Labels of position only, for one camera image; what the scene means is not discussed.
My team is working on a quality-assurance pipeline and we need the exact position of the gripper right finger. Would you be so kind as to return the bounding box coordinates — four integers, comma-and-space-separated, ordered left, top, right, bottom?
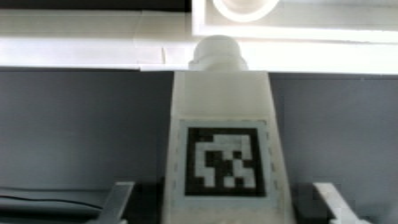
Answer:
313, 182, 373, 224

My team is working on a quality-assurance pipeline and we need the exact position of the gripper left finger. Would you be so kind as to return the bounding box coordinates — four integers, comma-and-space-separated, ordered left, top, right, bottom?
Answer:
85, 182, 135, 224

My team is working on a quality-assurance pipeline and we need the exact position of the white table leg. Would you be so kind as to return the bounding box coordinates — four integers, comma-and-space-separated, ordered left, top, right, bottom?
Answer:
162, 36, 297, 224

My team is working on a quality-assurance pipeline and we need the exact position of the white square tabletop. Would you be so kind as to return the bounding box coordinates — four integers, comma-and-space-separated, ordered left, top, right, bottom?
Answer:
192, 0, 398, 44

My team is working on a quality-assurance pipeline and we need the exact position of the white L-shaped obstacle wall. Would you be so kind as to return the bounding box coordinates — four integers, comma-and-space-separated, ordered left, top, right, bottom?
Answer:
0, 9, 398, 75

